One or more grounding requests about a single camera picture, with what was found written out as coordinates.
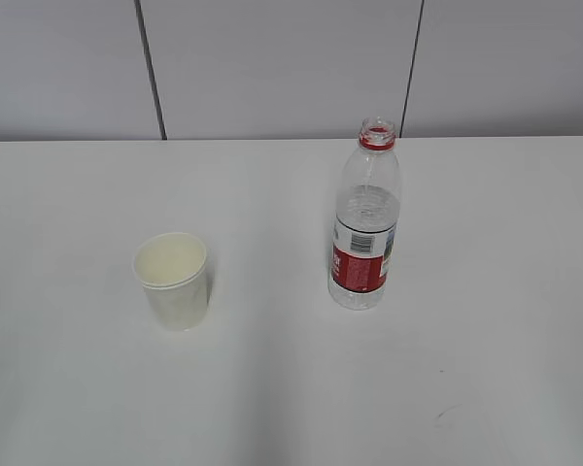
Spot clear water bottle red label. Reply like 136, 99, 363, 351
328, 117, 401, 311

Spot white paper cup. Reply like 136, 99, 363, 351
132, 232, 208, 331

